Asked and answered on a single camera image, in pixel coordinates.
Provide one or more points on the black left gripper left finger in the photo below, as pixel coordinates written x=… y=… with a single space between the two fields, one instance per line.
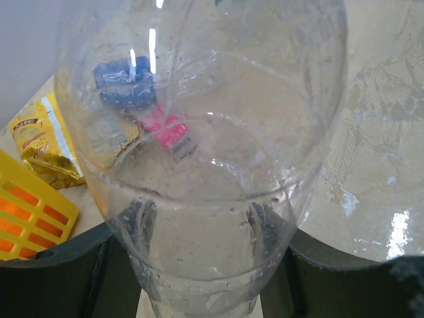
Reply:
x=88 y=276

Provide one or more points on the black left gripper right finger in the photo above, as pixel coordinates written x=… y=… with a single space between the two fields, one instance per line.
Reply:
x=317 y=280

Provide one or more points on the clear unlabelled plastic bottle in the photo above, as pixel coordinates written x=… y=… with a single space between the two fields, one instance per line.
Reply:
x=259 y=84

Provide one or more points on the clear bottle blue label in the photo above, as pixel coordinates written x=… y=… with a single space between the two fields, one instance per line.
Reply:
x=126 y=83

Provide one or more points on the yellow plastic shopping basket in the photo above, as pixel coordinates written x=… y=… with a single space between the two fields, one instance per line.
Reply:
x=14 y=174

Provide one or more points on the orange item in basket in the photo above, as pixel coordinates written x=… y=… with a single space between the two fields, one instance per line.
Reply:
x=29 y=225

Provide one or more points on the yellow snack bag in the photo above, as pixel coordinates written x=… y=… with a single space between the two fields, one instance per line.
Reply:
x=45 y=147

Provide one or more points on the pink cardboard box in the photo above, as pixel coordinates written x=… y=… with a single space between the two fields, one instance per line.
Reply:
x=169 y=131

